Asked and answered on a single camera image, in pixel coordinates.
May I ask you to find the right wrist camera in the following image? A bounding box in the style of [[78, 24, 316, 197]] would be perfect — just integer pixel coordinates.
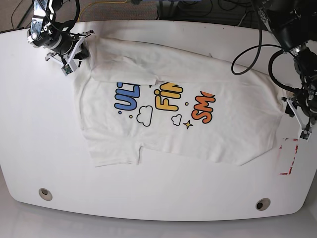
[[61, 64, 73, 76]]

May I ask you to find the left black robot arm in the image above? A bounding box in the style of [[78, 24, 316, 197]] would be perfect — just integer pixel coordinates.
[[251, 0, 317, 140]]

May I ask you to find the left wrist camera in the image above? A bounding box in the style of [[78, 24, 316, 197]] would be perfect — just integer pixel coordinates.
[[298, 129, 312, 141]]

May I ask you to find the right table grommet hole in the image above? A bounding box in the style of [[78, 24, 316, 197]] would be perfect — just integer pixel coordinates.
[[256, 198, 270, 211]]

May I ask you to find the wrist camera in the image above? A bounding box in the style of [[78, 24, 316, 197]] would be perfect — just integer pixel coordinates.
[[298, 129, 312, 141], [61, 64, 73, 76]]

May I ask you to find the red tape rectangle marking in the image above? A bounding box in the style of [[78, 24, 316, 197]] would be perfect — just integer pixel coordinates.
[[277, 138, 299, 176]]

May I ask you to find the table grommet hole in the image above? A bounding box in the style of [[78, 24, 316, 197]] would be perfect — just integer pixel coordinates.
[[39, 188, 53, 201], [256, 198, 270, 211]]

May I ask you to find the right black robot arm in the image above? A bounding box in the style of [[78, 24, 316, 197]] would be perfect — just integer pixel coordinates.
[[27, 0, 94, 75]]

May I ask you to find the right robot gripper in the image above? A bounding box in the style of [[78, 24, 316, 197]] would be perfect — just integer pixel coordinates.
[[45, 30, 95, 68]]

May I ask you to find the left table grommet hole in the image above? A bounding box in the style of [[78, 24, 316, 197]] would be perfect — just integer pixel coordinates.
[[39, 188, 53, 201]]

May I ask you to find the white printed t-shirt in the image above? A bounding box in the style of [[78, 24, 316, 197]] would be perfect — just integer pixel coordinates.
[[74, 36, 286, 167]]

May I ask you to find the yellow cable on floor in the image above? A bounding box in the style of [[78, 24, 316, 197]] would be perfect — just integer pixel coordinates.
[[78, 0, 129, 23]]

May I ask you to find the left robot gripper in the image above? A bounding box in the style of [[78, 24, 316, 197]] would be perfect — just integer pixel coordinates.
[[281, 89, 317, 132]]

